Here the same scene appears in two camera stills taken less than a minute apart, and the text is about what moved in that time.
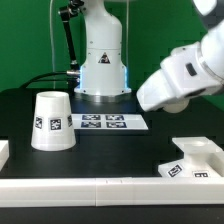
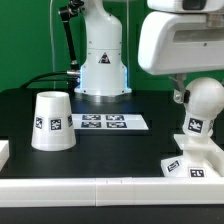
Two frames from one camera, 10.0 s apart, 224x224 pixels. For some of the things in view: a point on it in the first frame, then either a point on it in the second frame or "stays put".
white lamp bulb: [177, 107] to [206, 98]
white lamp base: [203, 158] stays put
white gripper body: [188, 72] to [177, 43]
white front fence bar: [107, 192] stays put
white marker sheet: [108, 121] stays put
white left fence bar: [4, 153] stays put
